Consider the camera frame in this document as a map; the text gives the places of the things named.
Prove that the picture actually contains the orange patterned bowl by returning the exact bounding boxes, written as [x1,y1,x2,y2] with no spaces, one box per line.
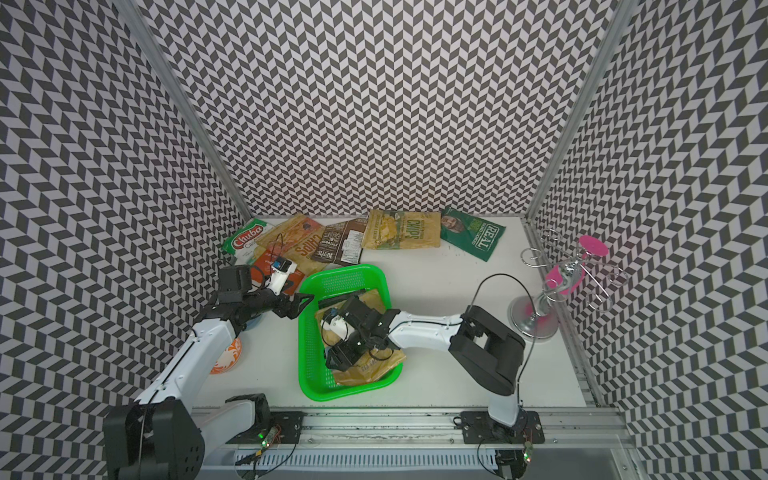
[210,338,242,375]

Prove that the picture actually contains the yellow blue Chips bag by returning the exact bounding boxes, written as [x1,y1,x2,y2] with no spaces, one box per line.
[315,289,405,386]

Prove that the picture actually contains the chrome pink cup stand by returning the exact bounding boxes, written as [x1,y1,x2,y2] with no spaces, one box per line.
[507,229,630,342]

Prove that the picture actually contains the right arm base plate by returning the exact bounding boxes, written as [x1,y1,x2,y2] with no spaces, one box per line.
[453,410,545,445]

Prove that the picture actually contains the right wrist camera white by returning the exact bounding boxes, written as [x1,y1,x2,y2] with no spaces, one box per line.
[323,316,354,340]

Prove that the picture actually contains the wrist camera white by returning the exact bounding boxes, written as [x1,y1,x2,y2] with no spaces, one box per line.
[323,316,354,340]
[267,256,297,295]

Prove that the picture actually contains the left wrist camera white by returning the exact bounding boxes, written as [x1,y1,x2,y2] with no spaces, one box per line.
[267,256,297,295]

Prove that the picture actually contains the red orange snack bag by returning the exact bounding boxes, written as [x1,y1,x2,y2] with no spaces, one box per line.
[249,246,306,295]

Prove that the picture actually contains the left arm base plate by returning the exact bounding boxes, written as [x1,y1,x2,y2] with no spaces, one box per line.
[228,410,305,445]

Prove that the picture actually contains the orange Chips bag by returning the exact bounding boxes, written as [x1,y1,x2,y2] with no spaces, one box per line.
[250,214,327,276]

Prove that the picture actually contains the green plastic basket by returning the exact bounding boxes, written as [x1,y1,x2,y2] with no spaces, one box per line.
[298,264,403,402]

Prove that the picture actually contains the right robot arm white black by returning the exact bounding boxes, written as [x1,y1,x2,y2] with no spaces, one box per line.
[315,293,526,429]

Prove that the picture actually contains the green Real chips bag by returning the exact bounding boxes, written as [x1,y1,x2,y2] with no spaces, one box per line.
[440,208,506,262]

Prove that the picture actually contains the yellow green Chips bag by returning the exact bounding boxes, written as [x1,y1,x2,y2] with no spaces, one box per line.
[362,209,441,250]

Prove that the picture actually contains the aluminium front rail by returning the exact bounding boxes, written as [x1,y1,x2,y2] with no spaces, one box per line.
[179,407,631,451]

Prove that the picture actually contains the green red Chuba bag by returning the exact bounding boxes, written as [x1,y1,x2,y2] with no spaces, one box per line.
[220,218,273,265]

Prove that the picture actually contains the brown dark snack bag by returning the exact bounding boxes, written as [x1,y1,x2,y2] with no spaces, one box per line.
[311,218,367,266]

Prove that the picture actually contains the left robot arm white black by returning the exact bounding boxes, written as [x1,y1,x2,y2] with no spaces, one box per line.
[103,257,314,479]

